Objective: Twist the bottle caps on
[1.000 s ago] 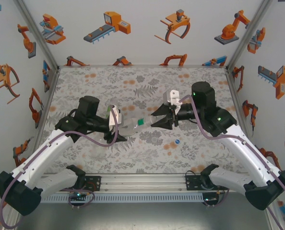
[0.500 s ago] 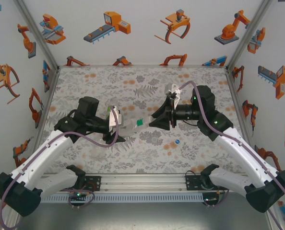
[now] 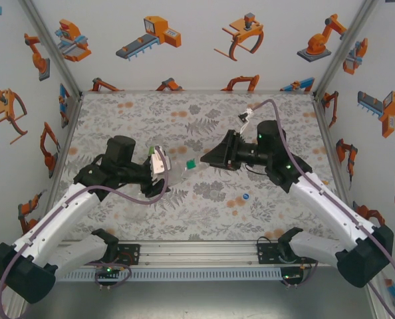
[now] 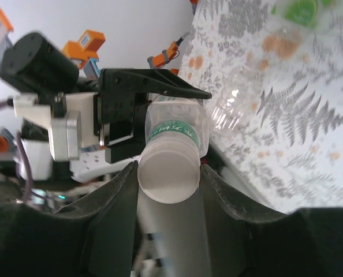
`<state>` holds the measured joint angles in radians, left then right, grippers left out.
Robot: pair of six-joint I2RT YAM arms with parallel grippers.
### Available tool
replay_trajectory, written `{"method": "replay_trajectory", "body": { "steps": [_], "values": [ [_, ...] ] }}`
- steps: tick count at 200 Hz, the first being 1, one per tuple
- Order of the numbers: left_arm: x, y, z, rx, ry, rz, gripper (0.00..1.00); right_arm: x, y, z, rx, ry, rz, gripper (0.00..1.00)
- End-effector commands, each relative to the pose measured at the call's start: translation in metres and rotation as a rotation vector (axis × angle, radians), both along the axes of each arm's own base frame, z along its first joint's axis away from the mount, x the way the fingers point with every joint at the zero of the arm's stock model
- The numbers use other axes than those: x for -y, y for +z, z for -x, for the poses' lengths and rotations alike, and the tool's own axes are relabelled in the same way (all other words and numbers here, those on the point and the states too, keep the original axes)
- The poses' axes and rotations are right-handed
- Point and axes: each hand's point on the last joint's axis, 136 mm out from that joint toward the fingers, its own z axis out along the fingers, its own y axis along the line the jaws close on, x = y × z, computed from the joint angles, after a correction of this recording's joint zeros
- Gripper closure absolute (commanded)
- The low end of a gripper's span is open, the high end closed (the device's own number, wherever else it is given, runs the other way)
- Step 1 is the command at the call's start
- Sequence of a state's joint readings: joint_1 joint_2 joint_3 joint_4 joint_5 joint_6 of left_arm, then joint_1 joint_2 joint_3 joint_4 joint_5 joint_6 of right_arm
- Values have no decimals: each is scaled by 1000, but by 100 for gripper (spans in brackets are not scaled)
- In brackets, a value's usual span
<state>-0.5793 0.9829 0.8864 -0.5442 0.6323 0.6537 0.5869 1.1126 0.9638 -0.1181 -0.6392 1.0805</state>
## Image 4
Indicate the white bottle cap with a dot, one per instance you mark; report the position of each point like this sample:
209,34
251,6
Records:
168,173

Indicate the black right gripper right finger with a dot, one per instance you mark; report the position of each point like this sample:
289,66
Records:
275,245

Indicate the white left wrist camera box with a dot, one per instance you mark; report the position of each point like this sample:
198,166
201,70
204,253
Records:
64,135

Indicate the grey floral table cloth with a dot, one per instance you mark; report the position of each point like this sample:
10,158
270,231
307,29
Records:
304,130

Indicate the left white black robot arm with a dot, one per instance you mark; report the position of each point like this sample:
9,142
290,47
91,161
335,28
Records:
37,158

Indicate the clear unlabelled plastic bottle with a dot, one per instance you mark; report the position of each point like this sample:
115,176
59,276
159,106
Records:
232,109

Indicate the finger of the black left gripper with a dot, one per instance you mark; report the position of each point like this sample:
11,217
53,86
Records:
122,86
122,153

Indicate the clear bottle white green label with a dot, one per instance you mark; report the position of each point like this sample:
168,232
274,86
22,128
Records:
177,115

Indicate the green label plastic bottle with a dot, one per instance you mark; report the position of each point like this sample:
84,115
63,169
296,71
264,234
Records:
301,13

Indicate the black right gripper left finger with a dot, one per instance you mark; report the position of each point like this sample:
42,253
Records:
59,242

